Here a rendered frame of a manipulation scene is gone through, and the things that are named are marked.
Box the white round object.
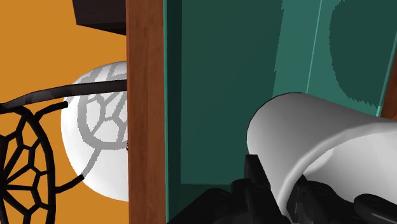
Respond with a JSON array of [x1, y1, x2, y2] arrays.
[[60, 60, 130, 202]]

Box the white cup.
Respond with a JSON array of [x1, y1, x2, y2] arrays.
[[246, 92, 397, 218]]

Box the brown wooden teal cabinet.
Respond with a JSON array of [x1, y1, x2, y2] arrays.
[[125, 0, 397, 224]]

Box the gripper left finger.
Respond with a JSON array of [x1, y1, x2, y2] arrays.
[[167, 154, 291, 224]]

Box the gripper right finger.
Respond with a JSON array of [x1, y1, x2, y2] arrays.
[[286, 175, 397, 224]]

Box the black wire basket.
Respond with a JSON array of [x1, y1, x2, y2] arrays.
[[0, 79, 128, 224]]

